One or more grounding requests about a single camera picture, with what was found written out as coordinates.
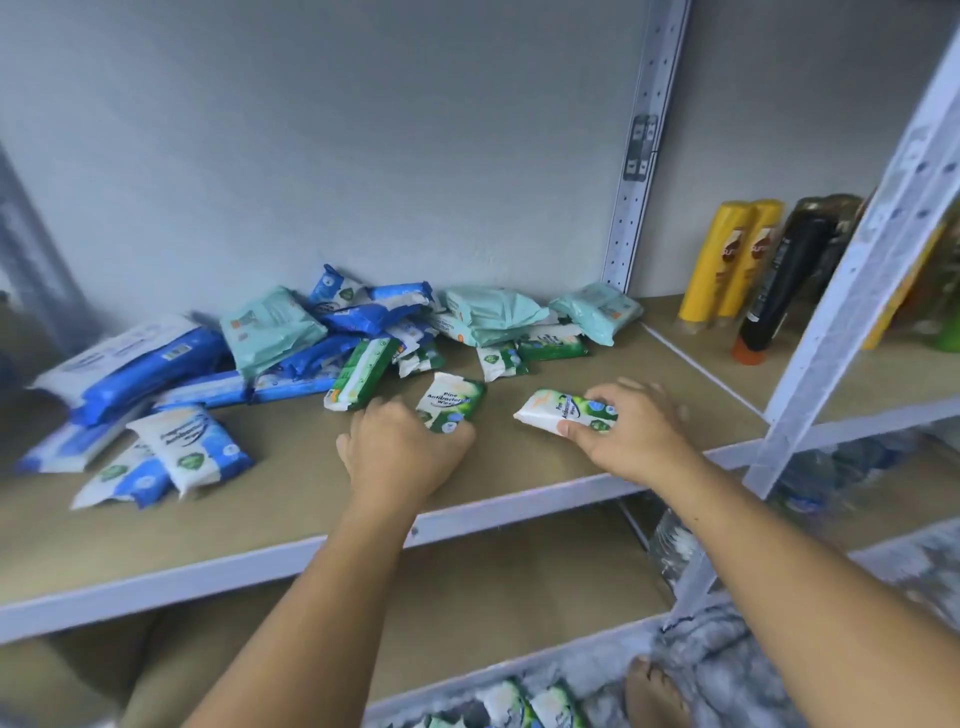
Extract person's left hand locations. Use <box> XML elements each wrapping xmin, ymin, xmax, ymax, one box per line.
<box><xmin>334</xmin><ymin>394</ymin><xmax>477</xmax><ymax>519</ymax></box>

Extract person's right hand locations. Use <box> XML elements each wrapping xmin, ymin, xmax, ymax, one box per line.
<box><xmin>558</xmin><ymin>375</ymin><xmax>699</xmax><ymax>489</ymax></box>

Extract grey metal shelf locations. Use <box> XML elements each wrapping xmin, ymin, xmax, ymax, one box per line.
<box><xmin>0</xmin><ymin>0</ymin><xmax>960</xmax><ymax>728</ymax></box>

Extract person's right forearm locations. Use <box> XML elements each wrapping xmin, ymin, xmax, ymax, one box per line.
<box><xmin>645</xmin><ymin>450</ymin><xmax>960</xmax><ymax>728</ymax></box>

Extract person's left forearm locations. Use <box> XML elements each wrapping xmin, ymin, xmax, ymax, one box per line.
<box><xmin>183</xmin><ymin>495</ymin><xmax>452</xmax><ymax>728</ymax></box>

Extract person's right foot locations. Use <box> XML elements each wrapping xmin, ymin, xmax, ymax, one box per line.
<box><xmin>622</xmin><ymin>655</ymin><xmax>695</xmax><ymax>728</ymax></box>

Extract water bottles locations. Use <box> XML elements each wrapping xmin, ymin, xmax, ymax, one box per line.
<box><xmin>645</xmin><ymin>435</ymin><xmax>960</xmax><ymax>602</ymax></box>

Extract black bottle orange cap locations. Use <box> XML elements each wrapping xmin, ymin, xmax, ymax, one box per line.
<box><xmin>732</xmin><ymin>202</ymin><xmax>842</xmax><ymax>366</ymax></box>

